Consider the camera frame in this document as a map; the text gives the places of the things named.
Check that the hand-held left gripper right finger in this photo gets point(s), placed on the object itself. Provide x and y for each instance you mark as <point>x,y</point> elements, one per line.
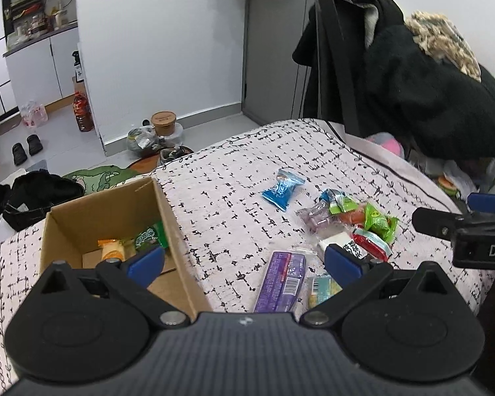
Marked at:
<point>341,263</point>

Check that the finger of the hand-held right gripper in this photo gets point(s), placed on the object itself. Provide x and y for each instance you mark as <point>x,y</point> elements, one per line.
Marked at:
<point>436,220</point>
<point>490,203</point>

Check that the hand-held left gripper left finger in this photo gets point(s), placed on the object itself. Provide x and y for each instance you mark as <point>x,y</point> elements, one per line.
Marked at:
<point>146,263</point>

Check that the white labelled cake packet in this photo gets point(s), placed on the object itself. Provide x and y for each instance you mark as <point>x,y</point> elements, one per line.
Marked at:
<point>336,240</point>

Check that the dark green snack packet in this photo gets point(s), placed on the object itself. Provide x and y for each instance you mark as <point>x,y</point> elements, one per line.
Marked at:
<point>148,236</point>

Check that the cardboard box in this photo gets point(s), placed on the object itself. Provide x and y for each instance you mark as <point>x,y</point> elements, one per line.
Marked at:
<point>171,231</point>

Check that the orange red snack packet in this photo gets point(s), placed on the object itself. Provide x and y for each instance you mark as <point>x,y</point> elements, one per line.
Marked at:
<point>350,217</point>

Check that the clear purple snack packet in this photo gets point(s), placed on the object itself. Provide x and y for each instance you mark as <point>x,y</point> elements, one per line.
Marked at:
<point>317,216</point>

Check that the bright green snack packet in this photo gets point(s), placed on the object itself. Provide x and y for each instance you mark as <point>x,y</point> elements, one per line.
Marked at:
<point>377,220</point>

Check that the teal and green snack packet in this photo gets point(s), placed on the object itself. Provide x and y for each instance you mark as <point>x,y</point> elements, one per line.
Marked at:
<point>340,203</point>

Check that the long purple snack packet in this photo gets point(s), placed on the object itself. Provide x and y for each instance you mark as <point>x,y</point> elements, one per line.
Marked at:
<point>280,280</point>

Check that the small light blue packet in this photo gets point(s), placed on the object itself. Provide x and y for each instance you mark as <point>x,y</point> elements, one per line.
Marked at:
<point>319,291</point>

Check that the white plastic bag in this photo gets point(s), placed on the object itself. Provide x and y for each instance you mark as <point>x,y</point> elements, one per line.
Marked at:
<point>462,171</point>

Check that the pink plush toy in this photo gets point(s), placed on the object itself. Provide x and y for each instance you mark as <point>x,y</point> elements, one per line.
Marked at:
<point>390,146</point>

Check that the blue snack packet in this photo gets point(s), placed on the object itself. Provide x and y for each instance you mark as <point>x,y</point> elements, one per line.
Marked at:
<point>282,189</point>

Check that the green floor rug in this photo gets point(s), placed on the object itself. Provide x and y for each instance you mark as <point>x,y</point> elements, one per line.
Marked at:
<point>103,175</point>

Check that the grey sneaker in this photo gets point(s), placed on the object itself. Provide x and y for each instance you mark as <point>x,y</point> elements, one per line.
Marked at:
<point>174,154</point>

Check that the printed white blanket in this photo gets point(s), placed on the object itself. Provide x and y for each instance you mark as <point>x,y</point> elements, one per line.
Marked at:
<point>231,181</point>

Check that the clear bag of rubbish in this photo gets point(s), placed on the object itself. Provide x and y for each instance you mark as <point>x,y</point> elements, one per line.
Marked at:
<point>140,140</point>

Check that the black clothes pile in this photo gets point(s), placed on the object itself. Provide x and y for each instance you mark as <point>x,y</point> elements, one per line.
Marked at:
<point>37,194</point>

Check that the brown paper bucket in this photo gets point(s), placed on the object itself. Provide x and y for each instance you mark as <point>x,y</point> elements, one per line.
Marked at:
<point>163,123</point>

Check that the black slipper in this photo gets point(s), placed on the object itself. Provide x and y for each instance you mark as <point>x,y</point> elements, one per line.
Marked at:
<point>19,154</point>
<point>35,145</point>

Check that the red cooking oil bottle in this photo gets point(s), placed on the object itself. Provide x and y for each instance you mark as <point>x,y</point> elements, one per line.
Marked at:
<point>83,113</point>

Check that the beige fur hood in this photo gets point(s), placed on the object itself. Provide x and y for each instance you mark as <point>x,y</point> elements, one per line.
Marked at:
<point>441,37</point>

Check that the black and white spray bottle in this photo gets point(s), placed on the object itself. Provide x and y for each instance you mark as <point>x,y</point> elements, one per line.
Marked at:
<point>77,66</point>

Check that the grey door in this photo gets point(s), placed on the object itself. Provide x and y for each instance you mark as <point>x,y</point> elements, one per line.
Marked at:
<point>272,49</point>

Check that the white kitchen cabinet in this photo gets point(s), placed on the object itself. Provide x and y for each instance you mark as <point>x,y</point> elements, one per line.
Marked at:
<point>37,66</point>

